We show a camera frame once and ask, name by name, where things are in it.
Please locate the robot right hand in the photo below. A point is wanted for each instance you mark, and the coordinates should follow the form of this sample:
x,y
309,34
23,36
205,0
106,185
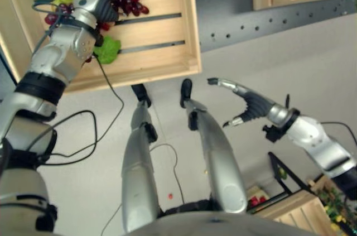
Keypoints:
x,y
252,102

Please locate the purple grape bunch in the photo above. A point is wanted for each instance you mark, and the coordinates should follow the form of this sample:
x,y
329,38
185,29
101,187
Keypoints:
x,y
127,0

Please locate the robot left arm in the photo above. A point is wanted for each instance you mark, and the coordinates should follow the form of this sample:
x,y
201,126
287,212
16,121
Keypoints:
x,y
39,99

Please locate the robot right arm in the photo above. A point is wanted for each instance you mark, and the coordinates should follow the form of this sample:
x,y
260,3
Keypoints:
x,y
312,138

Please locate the green lettuce leaf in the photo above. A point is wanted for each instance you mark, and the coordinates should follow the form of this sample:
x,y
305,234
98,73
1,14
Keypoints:
x,y
107,50

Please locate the large wooden crate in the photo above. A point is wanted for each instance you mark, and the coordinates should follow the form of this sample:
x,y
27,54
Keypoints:
x,y
156,40

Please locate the red strawberries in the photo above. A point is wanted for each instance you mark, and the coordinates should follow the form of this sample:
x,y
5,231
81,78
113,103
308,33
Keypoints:
x,y
256,200

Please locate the low wooden crate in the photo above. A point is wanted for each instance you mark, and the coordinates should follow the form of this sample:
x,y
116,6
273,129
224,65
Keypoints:
x,y
304,213

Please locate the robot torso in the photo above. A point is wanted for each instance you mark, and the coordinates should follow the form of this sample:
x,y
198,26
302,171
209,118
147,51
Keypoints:
x,y
212,223

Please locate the robot left leg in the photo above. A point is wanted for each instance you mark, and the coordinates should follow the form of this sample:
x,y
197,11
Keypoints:
x,y
138,169

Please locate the black metal rack frame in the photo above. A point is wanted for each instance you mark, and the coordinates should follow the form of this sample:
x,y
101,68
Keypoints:
x,y
287,174

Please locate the black perforated shelf rail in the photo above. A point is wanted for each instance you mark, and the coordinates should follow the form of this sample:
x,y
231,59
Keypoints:
x,y
267,21

